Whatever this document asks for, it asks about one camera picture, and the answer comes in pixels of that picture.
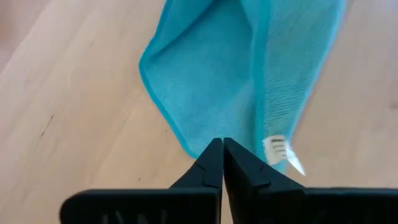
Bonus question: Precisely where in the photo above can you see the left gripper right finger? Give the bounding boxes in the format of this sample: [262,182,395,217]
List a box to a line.
[223,137,307,224]

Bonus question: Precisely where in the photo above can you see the light blue microfiber towel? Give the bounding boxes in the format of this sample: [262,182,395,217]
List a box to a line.
[139,0,348,177]

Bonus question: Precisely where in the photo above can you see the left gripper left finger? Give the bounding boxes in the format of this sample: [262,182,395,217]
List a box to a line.
[169,138,224,189]

